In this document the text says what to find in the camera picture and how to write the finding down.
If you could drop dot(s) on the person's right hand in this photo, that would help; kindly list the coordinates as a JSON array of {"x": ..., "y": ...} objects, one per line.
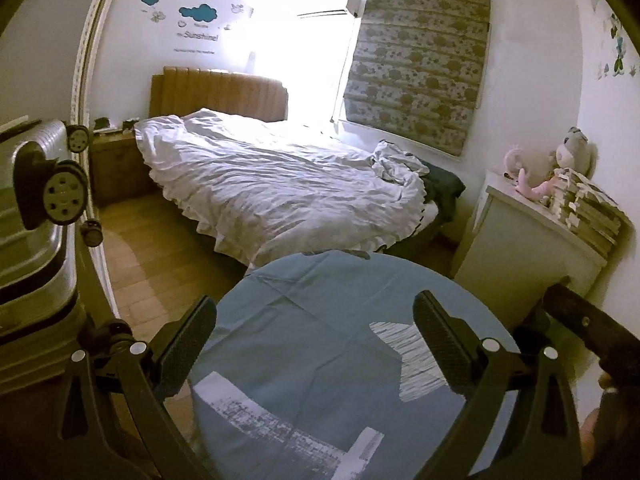
[{"x": 592, "y": 435}]

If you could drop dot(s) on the floral roman blind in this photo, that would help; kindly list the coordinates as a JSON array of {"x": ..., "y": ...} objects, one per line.
[{"x": 420, "y": 60}]

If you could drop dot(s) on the white cabinet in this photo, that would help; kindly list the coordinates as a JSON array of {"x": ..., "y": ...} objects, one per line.
[{"x": 515, "y": 255}]

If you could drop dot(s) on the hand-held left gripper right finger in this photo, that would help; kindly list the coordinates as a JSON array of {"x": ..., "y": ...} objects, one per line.
[{"x": 440, "y": 345}]

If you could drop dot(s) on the grey plush toy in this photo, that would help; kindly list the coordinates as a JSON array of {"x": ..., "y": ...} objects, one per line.
[{"x": 575, "y": 152}]

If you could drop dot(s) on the white air conditioner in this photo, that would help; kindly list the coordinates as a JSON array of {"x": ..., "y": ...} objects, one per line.
[{"x": 352, "y": 2}]

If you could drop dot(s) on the bed with brown padded headboard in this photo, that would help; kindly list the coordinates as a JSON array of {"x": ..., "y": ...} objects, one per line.
[{"x": 215, "y": 92}]

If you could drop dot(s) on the small dark object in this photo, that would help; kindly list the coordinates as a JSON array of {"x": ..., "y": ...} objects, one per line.
[
  {"x": 131, "y": 124},
  {"x": 101, "y": 124}
]

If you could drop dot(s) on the brown wooden nightstand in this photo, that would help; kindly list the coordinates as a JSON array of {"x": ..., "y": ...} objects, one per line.
[{"x": 117, "y": 170}]

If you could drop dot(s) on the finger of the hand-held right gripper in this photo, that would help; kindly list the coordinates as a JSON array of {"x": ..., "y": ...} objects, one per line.
[{"x": 585, "y": 327}]

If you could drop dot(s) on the cloud and sun wall stickers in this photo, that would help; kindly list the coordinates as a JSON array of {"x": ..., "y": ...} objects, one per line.
[{"x": 197, "y": 11}]

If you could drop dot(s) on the white ruffled duvet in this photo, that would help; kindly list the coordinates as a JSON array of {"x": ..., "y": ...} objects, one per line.
[{"x": 280, "y": 185}]

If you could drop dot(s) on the dark cloth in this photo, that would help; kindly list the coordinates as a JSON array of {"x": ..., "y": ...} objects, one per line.
[{"x": 445, "y": 187}]

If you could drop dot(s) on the silver hard-shell suitcase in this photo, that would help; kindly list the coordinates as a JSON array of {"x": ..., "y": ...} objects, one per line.
[{"x": 30, "y": 270}]

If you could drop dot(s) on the white door frame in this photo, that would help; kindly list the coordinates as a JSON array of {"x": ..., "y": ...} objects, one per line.
[{"x": 87, "y": 60}]

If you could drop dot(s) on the stack of books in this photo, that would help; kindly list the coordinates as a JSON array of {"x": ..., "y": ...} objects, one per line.
[{"x": 595, "y": 215}]

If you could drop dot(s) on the flower wall stickers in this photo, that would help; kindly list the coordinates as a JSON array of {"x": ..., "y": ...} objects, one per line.
[{"x": 617, "y": 62}]

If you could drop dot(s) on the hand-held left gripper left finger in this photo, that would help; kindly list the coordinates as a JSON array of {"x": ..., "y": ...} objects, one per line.
[{"x": 185, "y": 345}]

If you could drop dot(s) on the pink plush toy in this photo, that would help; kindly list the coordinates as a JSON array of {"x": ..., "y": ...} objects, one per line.
[{"x": 542, "y": 189}]

